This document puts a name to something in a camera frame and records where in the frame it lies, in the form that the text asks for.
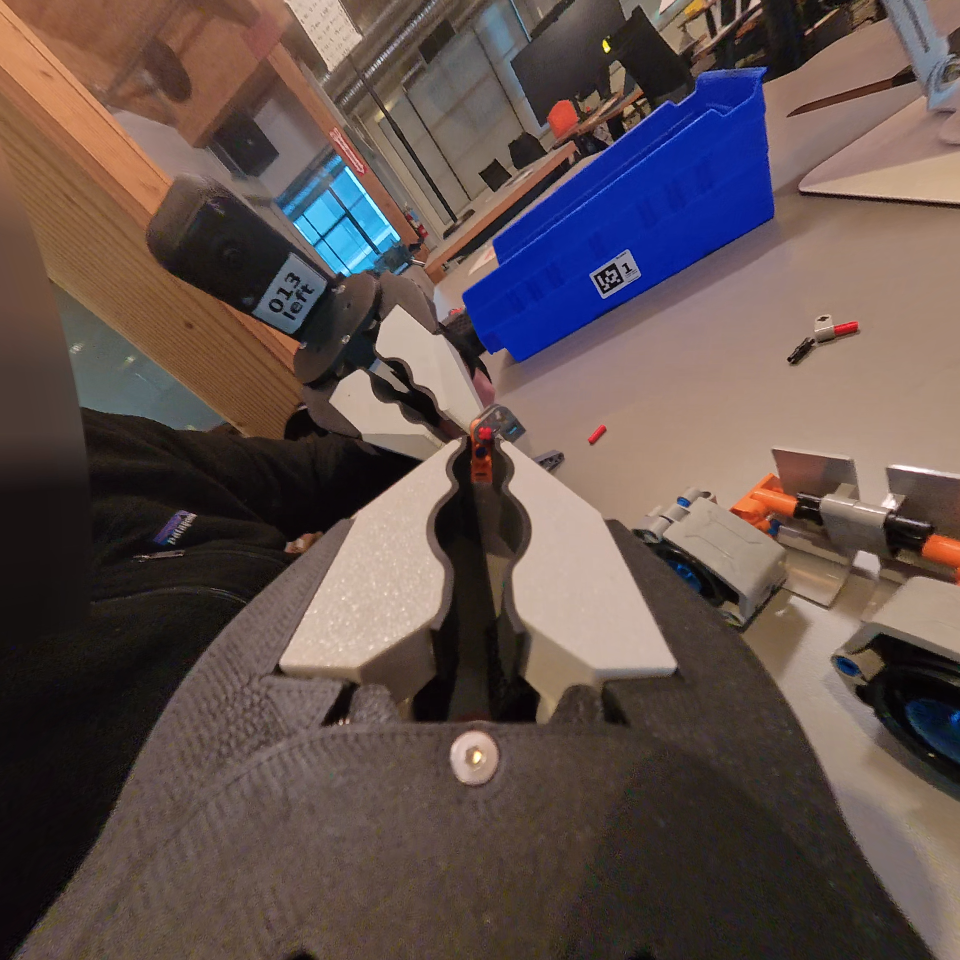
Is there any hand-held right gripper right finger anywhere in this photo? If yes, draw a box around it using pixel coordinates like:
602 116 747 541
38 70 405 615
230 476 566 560
489 439 681 720

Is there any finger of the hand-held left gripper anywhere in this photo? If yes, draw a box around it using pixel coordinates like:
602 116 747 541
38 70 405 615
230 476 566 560
373 306 489 438
326 367 455 462

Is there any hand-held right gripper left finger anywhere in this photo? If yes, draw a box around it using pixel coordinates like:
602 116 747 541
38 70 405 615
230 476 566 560
276 436 468 720

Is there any grey orange toy arm assembly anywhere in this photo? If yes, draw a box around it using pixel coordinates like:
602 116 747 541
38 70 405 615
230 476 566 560
468 403 528 489

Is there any person's left forearm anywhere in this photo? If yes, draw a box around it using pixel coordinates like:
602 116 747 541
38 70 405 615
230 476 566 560
247 416 429 537

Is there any red sign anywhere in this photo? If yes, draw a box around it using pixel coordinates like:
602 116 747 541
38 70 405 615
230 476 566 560
328 126 372 179

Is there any wooden top table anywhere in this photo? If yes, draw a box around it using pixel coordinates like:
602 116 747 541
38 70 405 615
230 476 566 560
427 138 580 285

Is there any hanging paper sheet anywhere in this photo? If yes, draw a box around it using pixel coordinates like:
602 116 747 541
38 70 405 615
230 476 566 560
283 0 359 74

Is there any blue storage bin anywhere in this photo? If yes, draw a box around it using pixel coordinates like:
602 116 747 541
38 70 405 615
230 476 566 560
462 67 775 363

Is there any white book stand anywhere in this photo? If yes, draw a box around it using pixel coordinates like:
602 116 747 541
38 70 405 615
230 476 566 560
796 0 960 206

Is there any dark desk mat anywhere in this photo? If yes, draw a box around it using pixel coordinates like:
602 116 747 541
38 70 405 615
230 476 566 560
786 67 920 119

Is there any wooden post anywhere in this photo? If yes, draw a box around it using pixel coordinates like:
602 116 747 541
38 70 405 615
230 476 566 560
0 0 399 440

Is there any black wall monitor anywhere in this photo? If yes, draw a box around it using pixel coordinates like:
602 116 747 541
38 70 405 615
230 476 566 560
510 0 630 127

